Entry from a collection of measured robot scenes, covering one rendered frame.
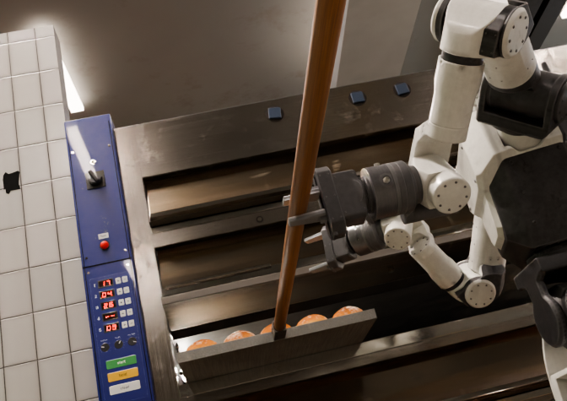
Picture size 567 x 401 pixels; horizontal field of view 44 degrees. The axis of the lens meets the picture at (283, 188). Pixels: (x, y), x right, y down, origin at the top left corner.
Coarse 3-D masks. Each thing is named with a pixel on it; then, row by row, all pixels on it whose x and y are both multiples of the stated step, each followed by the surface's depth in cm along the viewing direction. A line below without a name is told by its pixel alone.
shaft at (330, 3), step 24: (336, 0) 67; (312, 24) 72; (336, 24) 70; (312, 48) 75; (336, 48) 75; (312, 72) 78; (312, 96) 82; (312, 120) 87; (312, 144) 92; (312, 168) 99; (288, 216) 117; (288, 240) 125; (288, 264) 135; (288, 288) 149
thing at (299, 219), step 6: (318, 210) 113; (324, 210) 113; (294, 216) 113; (300, 216) 113; (306, 216) 113; (312, 216) 113; (318, 216) 114; (324, 216) 114; (288, 222) 115; (294, 222) 113; (300, 222) 114; (306, 222) 115; (312, 222) 115; (324, 222) 115
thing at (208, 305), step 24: (456, 240) 219; (360, 264) 217; (384, 264) 221; (408, 264) 225; (216, 288) 210; (240, 288) 211; (264, 288) 215; (312, 288) 223; (336, 288) 227; (360, 288) 232; (168, 312) 213; (192, 312) 217; (216, 312) 221; (240, 312) 225
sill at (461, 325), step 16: (528, 304) 227; (464, 320) 224; (480, 320) 224; (496, 320) 224; (400, 336) 221; (416, 336) 221; (432, 336) 221; (320, 352) 218; (336, 352) 218; (352, 352) 218; (368, 352) 218; (256, 368) 215; (272, 368) 215; (288, 368) 216; (304, 368) 216; (192, 384) 213; (208, 384) 213; (224, 384) 213
